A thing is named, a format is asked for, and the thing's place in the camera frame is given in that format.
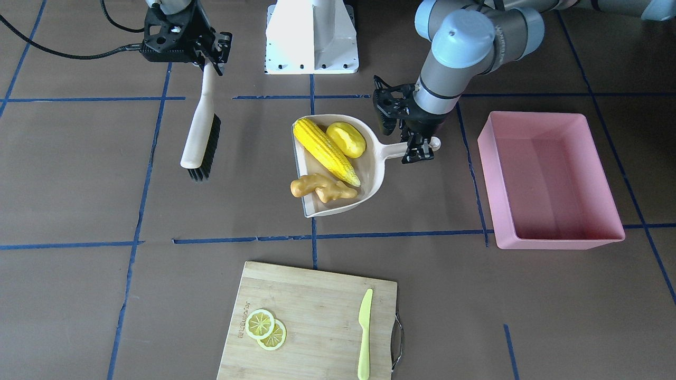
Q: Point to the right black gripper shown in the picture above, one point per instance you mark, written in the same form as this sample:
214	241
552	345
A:
203	32

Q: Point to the cream hand brush black bristles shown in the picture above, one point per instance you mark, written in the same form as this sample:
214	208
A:
204	131

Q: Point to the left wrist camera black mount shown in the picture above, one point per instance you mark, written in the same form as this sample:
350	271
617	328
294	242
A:
392	104

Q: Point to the lemon slice lower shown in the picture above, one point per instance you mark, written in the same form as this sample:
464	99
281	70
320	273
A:
276	338

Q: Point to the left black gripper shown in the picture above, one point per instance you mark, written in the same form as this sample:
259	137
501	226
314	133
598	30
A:
422	124

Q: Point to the tan toy ginger root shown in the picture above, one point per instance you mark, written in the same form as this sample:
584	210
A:
326	188

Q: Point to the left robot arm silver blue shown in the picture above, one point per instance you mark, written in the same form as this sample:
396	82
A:
471	38

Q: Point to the pink plastic bin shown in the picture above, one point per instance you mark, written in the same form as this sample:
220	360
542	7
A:
545	182

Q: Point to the beige plastic dustpan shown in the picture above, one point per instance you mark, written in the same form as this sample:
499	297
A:
369	167

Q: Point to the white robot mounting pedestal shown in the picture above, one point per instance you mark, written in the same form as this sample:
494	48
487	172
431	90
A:
311	37

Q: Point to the lemon slice upper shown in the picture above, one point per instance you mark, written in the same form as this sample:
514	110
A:
259	324

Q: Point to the yellow plastic toy knife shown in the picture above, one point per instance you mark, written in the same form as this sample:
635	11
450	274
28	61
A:
363	368

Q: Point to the bamboo cutting board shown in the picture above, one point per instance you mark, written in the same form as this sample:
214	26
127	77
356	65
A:
320	312

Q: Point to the yellow toy potato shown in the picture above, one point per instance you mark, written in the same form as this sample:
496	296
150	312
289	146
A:
347	138

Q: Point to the lemon slice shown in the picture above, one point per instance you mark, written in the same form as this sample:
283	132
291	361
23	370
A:
276	338
259	324

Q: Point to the yellow toy corn cob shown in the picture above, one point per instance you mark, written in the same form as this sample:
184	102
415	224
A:
318	144

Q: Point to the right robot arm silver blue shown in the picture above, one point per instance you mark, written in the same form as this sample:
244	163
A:
171	5

